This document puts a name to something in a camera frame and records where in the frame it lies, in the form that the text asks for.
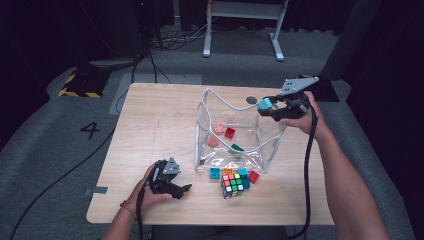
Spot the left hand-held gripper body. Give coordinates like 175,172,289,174
148,156,183,198

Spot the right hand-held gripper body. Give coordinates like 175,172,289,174
271,76,320,122

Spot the light teal building brick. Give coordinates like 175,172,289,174
257,97,274,111

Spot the clear plastic zipper bag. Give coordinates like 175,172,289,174
194,87,288,174

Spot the multicoloured puzzle cube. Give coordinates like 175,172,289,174
220,172,245,200

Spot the person's right hand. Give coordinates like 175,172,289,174
278,91,329,141

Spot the person's left hand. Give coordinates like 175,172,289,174
128,163,174,212

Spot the black yellow striped base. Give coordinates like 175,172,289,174
294,74,340,103
58,68,113,99

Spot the grey tape strip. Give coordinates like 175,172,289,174
84,186,109,197

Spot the grey padded column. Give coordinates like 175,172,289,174
319,0,383,81

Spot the grey round stand base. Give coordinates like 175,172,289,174
88,57,145,72

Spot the left hand-held gripper cable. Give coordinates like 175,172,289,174
135,166,158,240

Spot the hand-held gripper cable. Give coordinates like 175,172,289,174
135,166,158,240
287,101,319,240

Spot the orange bracelet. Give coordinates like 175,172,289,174
119,199,138,220

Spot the right hand-held gripper cable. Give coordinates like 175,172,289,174
287,101,319,240

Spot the white metal stand frame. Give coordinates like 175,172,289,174
202,0,290,62

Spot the long black floor cable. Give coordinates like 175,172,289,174
9,128,116,240

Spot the black cable bundle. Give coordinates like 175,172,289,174
146,23,209,53

